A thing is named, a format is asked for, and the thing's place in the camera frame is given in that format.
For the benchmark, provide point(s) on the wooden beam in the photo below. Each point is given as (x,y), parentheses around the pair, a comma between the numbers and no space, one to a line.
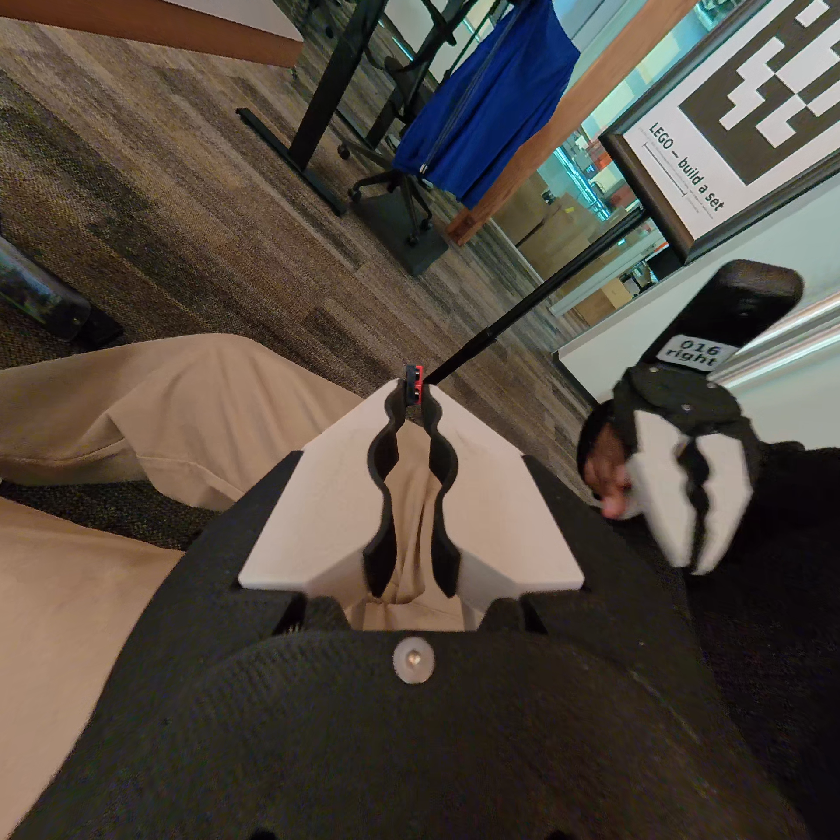
(590,111)

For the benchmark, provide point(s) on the person's right hand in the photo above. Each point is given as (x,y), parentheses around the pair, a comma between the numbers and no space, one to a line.
(607,466)

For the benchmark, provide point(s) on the framed marker sign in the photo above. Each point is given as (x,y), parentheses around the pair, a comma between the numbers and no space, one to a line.
(722,131)

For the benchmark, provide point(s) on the red and black lego assembly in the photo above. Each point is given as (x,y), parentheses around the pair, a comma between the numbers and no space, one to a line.
(415,377)

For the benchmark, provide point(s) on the person's right forearm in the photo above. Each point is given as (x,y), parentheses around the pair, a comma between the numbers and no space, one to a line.
(787,499)

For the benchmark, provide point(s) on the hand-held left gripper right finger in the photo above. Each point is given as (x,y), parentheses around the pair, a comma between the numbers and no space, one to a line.
(512,525)

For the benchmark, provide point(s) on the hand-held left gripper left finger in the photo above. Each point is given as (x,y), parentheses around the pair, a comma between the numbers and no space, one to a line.
(315,518)

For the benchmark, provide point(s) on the dark water bottle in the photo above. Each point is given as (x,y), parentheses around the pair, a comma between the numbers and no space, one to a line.
(39,295)

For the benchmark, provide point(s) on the black office chair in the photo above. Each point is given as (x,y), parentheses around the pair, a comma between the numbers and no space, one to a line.
(400,85)

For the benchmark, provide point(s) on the cardboard box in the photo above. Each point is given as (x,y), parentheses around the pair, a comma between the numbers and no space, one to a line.
(544,229)

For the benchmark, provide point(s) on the black stand pole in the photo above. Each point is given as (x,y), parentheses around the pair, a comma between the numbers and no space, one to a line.
(525,305)

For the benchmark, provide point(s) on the grey base plate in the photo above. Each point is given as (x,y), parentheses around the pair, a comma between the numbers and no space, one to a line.
(407,249)

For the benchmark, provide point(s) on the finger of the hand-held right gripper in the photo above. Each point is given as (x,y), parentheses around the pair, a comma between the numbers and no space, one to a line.
(659,485)
(728,479)

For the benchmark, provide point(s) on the blue jacket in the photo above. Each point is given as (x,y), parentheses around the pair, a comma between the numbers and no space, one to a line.
(485,98)

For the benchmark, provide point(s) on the black desk leg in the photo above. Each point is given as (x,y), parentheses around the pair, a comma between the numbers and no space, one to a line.
(321,98)

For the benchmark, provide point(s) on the wooden desk top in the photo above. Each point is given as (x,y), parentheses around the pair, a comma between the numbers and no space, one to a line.
(197,29)

